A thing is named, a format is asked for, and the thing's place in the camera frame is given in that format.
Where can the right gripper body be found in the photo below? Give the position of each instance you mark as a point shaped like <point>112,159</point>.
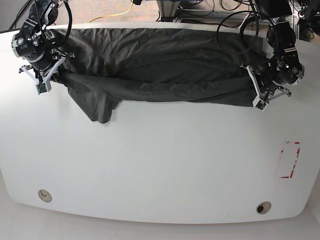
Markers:
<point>41,69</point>

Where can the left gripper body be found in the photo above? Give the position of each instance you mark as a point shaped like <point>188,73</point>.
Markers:
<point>265,87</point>

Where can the dark grey t-shirt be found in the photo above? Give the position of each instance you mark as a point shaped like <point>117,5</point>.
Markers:
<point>157,65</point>

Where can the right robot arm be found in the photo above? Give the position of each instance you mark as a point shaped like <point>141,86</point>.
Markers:
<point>35,44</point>

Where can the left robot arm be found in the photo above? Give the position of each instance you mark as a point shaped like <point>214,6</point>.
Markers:
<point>284,65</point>

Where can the red tape rectangle marking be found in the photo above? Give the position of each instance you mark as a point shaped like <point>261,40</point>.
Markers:
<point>288,159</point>

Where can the right table grommet hole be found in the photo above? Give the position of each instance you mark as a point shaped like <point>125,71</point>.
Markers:
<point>263,207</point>

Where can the table grommet hole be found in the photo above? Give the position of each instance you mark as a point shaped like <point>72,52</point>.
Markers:
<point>263,207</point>
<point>45,196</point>

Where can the left table grommet hole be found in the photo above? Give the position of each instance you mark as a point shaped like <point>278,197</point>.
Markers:
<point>45,196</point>

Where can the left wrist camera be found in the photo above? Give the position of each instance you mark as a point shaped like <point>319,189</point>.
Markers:
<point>260,104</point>

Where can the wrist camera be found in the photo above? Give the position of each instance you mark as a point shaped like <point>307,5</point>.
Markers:
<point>43,87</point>
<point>260,104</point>

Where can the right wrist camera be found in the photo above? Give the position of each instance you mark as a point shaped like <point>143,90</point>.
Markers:
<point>43,87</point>

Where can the aluminium frame stand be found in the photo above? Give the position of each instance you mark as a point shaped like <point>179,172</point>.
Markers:
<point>175,10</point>

